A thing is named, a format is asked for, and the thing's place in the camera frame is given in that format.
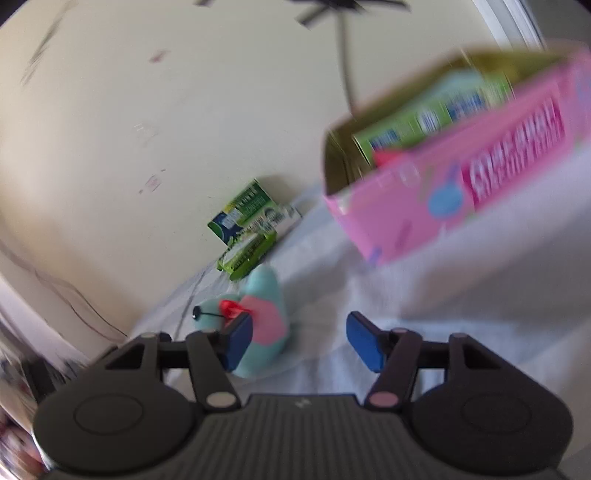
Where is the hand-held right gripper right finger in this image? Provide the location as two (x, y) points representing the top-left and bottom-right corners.
(346, 311), (509, 411)

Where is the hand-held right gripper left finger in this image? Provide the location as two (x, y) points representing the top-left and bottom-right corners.
(92, 315), (254, 411)

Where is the teal plush toy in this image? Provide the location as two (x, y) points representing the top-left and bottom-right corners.
(191, 264), (291, 380)

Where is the green white patterned box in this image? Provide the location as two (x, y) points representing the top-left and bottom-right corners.
(207, 179), (303, 245)

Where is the pink biscuit tin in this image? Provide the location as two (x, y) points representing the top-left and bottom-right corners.
(321, 39), (591, 266)

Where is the black tape cross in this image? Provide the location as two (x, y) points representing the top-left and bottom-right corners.
(286, 0), (411, 28)

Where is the black wall cable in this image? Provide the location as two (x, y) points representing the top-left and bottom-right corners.
(0, 244), (127, 340)

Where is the grey power cable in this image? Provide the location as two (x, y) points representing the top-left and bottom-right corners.
(335, 9), (361, 116)

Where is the white window frame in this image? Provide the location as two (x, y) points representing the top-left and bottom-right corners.
(471, 0), (546, 51)

